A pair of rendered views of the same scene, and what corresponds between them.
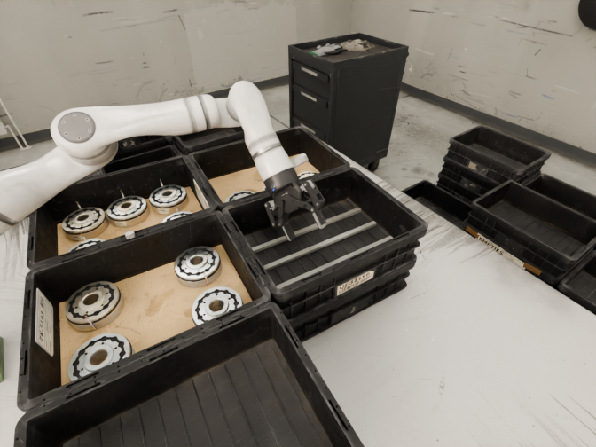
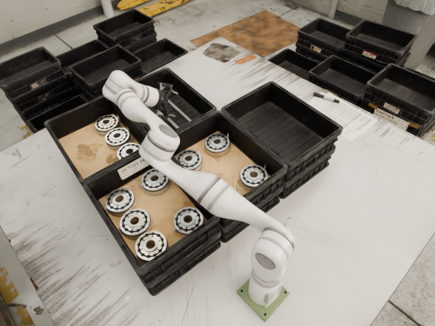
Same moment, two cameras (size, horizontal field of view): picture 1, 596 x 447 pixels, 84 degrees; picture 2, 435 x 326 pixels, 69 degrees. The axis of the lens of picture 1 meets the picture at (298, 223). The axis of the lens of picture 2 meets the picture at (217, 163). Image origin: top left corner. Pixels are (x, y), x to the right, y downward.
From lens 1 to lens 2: 1.20 m
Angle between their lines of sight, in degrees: 63
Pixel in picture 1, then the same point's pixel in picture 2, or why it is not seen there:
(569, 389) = (215, 68)
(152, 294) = not seen: hidden behind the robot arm
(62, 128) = (171, 135)
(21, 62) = not seen: outside the picture
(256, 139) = (142, 88)
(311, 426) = (256, 111)
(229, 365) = not seen: hidden behind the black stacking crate
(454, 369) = (213, 93)
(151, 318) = (224, 173)
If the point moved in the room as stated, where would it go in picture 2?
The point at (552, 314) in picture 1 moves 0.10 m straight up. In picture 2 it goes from (183, 65) to (181, 50)
